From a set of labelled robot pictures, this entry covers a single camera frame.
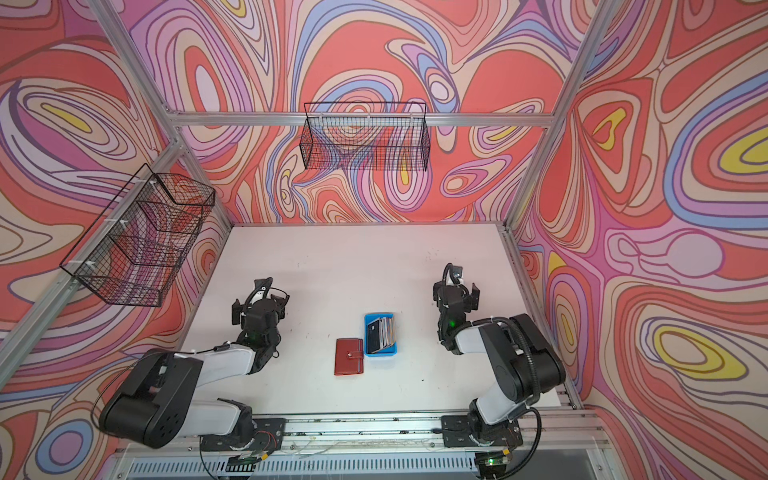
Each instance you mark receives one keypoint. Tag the black wire basket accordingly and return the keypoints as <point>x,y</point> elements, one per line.
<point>365,136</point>
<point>133,258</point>

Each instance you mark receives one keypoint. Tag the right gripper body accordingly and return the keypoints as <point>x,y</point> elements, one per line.
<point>472,302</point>

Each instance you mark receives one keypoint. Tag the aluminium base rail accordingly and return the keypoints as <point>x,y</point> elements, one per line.
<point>559,444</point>

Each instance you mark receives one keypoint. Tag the blue plastic card tray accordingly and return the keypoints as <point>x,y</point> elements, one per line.
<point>368,318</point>

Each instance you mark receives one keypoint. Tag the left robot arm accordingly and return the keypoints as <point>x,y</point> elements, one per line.
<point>155,403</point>

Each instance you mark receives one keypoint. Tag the dark credit card stack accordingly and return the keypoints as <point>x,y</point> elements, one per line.
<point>379,335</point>

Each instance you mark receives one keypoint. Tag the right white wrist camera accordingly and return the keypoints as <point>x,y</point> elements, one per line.
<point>453,274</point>

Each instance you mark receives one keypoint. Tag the black wire basket left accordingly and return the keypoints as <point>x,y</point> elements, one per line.
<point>133,258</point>

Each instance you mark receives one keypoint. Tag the red leather card holder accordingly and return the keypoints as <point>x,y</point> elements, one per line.
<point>349,357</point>

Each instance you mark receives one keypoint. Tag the black wire basket back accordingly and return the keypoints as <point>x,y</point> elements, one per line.
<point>365,136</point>

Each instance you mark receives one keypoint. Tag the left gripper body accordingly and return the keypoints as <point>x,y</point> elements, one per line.
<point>240,313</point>

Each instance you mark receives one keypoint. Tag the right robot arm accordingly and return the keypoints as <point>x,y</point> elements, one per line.
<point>524,364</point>

